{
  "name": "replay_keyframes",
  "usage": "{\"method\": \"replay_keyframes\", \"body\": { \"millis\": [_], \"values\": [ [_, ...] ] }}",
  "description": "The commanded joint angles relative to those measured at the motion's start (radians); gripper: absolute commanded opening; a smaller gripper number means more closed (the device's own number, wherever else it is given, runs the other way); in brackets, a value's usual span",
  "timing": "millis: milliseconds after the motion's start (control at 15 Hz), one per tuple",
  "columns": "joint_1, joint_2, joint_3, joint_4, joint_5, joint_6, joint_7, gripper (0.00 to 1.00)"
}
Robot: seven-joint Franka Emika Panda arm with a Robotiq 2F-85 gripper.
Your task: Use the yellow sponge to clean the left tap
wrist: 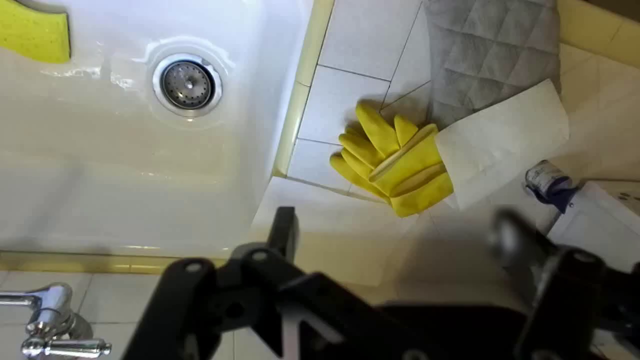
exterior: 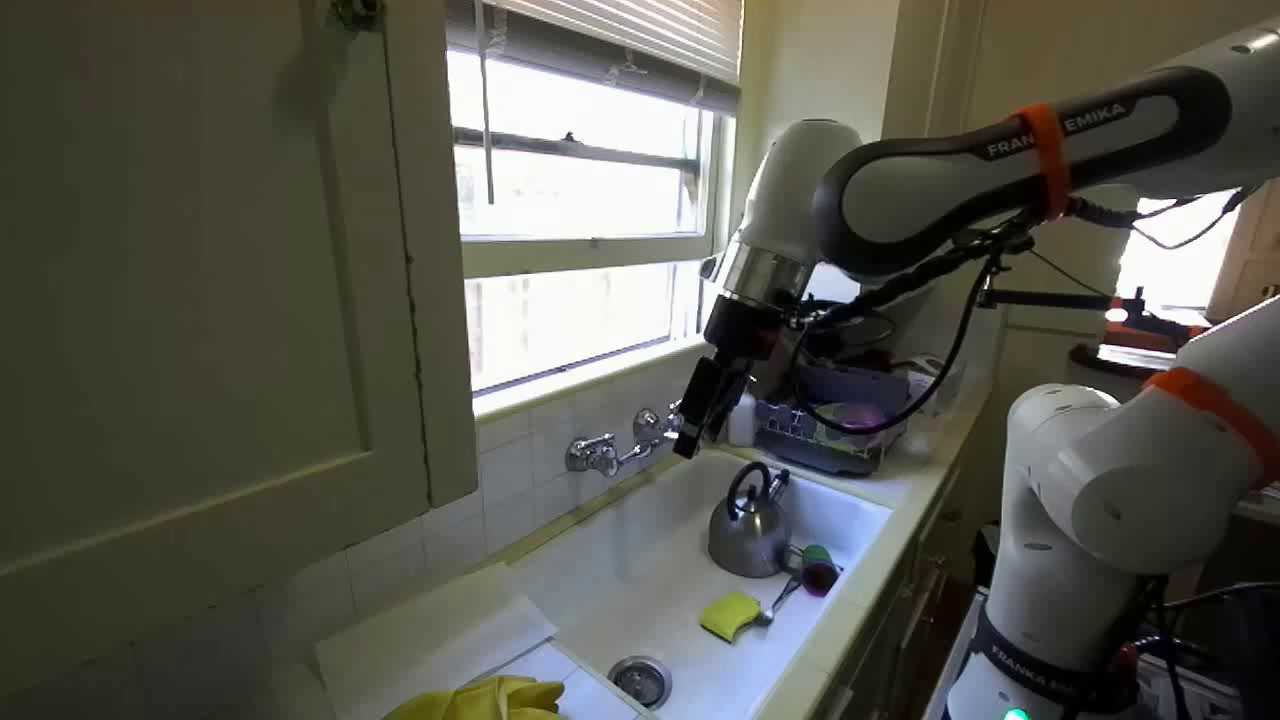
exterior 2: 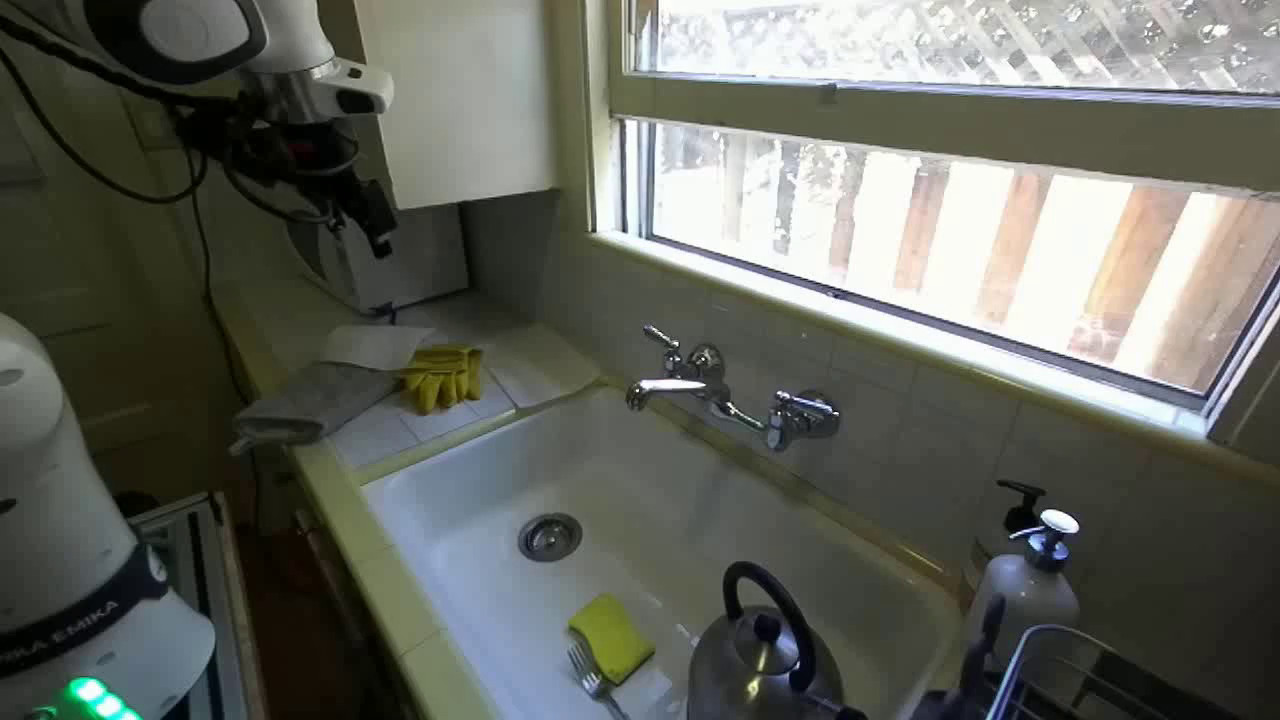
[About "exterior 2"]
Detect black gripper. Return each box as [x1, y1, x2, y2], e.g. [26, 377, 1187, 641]
[176, 97, 406, 262]

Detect yellow sponge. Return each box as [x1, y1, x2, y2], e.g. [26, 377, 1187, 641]
[570, 593, 659, 692]

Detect white countertop appliance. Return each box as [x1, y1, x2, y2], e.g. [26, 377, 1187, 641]
[311, 197, 471, 321]

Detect yellow rubber gloves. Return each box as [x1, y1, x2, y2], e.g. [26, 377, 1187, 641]
[392, 342, 493, 416]

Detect grey folded cloth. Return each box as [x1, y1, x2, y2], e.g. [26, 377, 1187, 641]
[230, 355, 406, 456]

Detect metal sink drain strainer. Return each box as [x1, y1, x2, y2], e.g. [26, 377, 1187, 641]
[518, 510, 589, 564]

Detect white sink basin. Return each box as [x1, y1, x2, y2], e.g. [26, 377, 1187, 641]
[356, 384, 968, 720]

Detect black pump bottle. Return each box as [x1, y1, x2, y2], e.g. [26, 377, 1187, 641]
[992, 477, 1052, 543]

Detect white soap dispenser bottle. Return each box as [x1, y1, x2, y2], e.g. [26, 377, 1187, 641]
[960, 506, 1087, 672]

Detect white wall cabinet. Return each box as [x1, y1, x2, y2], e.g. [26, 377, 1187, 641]
[348, 0, 559, 218]

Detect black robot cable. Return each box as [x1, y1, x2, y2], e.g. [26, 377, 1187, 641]
[0, 43, 262, 405]

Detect chrome wall faucet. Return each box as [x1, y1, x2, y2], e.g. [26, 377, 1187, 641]
[624, 321, 847, 456]

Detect window with white frame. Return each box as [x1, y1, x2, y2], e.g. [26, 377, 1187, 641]
[583, 0, 1280, 445]

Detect steel kettle with black handle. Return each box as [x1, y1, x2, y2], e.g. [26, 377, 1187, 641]
[685, 558, 871, 720]

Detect wire dish rack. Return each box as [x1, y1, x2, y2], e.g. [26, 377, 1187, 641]
[980, 622, 1246, 720]

